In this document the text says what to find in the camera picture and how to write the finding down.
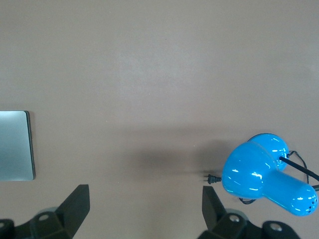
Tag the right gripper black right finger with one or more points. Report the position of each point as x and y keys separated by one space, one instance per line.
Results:
x=214 y=216

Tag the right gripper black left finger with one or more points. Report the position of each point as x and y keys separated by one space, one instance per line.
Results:
x=72 y=214

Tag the silver grey laptop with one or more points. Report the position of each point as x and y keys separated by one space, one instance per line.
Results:
x=15 y=144

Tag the blue desk lamp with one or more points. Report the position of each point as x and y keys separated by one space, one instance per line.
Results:
x=249 y=169

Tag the brown table cover sheet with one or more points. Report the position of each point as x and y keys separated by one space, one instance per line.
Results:
x=149 y=74

